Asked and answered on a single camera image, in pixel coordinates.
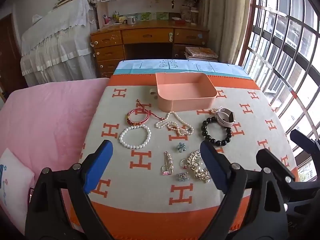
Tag white smart watch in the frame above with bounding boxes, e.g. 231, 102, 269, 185
215, 107, 236, 130

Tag pink plastic tray box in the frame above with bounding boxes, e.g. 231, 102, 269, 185
155, 72, 217, 112

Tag pen holder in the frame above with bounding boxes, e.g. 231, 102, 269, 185
104, 11, 120, 24

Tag pearl necklace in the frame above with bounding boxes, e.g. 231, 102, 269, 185
155, 111, 194, 136

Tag blue white printed cloth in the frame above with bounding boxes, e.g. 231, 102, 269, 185
112, 59, 250, 78

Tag red cord bracelet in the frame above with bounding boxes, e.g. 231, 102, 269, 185
126, 99, 164, 127

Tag wooden desk with drawers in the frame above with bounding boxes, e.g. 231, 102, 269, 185
90, 21, 210, 78

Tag white embroidered pillow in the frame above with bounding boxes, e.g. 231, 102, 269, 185
0, 148, 35, 207

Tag black bead bracelet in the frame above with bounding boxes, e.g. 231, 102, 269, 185
201, 108, 233, 147

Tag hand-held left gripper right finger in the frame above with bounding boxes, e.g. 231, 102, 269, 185
200, 140, 288, 240

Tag beige curtain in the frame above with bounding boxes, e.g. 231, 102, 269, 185
207, 0, 253, 64

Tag white pearl bracelet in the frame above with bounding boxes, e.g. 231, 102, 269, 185
119, 125, 152, 150

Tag stack of books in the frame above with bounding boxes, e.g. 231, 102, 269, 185
184, 46, 219, 62

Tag floral box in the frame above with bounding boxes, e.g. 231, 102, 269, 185
181, 5, 199, 23

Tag rhinestone gold bracelet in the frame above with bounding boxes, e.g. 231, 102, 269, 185
186, 150, 213, 183

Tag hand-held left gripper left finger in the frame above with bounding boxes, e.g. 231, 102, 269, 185
25, 139, 114, 240

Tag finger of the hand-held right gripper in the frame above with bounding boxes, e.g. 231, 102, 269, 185
290, 129, 320, 155
256, 149, 320, 203

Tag pink bedsheet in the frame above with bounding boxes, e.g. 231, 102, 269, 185
0, 77, 110, 235

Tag orange beige patterned blanket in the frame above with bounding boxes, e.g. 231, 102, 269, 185
75, 74, 299, 240

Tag brown wooden door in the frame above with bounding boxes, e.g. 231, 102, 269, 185
0, 14, 25, 95

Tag white lace cover cloth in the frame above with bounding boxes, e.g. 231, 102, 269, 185
20, 0, 98, 87

